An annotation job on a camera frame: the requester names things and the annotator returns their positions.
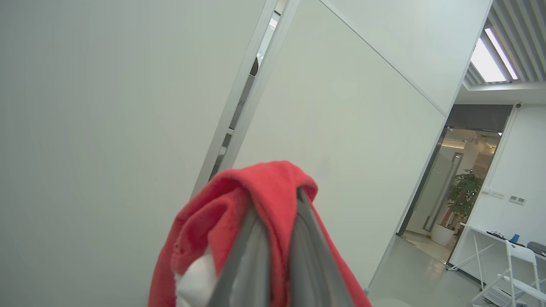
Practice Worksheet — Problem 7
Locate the white table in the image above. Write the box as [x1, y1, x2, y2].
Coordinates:
[446, 222, 546, 290]

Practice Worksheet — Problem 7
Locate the white plant pot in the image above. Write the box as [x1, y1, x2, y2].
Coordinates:
[431, 223, 456, 247]

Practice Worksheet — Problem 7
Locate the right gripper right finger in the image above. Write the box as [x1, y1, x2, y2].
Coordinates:
[290, 189, 354, 307]

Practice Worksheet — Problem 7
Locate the white folding chair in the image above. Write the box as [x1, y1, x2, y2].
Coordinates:
[471, 239, 546, 307]

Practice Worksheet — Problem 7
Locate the dark framed glass door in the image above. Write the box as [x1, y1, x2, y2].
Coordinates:
[399, 128, 463, 237]

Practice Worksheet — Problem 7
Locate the grey double partition post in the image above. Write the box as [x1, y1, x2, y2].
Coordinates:
[191, 0, 301, 199]

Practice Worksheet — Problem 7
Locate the red and white garment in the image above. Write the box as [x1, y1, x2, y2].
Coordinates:
[148, 161, 372, 307]

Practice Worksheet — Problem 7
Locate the rectangular ceiling light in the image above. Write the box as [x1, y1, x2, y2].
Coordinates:
[469, 28, 519, 84]

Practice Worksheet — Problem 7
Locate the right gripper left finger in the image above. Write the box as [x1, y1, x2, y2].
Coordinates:
[208, 206, 272, 307]

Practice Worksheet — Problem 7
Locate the green potted plant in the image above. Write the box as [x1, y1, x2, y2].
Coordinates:
[446, 170, 485, 222]

